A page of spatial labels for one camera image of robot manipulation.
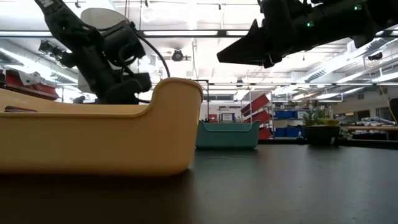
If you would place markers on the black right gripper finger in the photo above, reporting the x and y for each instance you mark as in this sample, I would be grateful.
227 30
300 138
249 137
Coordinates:
257 28
245 51

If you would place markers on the yellow plastic bin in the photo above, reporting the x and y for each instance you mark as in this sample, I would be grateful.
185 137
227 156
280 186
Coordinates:
93 143

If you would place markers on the teal plastic bin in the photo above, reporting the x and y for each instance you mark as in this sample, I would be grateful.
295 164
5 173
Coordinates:
227 137

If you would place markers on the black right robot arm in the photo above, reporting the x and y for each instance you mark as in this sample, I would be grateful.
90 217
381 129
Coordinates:
335 21

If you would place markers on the red bin rack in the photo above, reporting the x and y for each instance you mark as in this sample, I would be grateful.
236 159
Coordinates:
258 104

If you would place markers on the framed sign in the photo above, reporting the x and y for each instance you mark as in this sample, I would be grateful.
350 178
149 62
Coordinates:
227 117

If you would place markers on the blue storage bins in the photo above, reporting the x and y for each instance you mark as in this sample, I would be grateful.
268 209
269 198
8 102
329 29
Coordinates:
284 114

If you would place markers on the white shade table lamp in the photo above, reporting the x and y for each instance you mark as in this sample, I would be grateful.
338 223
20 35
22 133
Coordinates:
99 17

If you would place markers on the black studio light cluster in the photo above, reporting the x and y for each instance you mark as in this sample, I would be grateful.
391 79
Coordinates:
46 46

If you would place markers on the red shelf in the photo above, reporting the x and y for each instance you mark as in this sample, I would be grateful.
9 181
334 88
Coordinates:
18 81

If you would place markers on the small black spotlight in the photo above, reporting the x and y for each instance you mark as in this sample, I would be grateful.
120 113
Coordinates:
375 56

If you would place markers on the potted succulent plant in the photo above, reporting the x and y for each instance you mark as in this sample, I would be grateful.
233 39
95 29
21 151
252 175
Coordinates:
321 135

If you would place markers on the background workbench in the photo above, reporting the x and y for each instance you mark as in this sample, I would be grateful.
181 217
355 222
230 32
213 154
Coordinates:
373 128

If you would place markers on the black metal stand frame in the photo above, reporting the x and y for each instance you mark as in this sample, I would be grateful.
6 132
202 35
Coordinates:
207 99

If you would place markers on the round black ceiling camera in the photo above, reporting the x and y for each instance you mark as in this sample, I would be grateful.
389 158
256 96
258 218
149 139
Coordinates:
177 56

